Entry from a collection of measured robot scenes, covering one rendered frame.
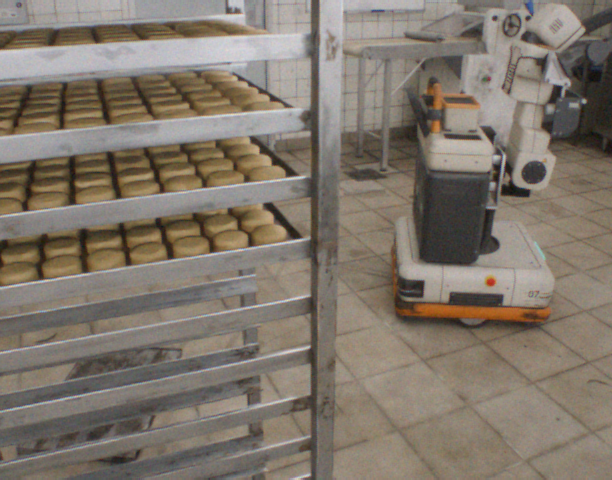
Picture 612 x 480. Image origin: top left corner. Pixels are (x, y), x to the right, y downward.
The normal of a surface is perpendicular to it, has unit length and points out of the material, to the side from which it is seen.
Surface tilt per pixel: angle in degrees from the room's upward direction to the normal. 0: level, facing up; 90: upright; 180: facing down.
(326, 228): 90
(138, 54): 90
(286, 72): 90
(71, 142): 90
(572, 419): 0
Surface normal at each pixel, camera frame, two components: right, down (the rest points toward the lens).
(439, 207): -0.09, 0.43
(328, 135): 0.36, 0.40
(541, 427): 0.00, -0.90
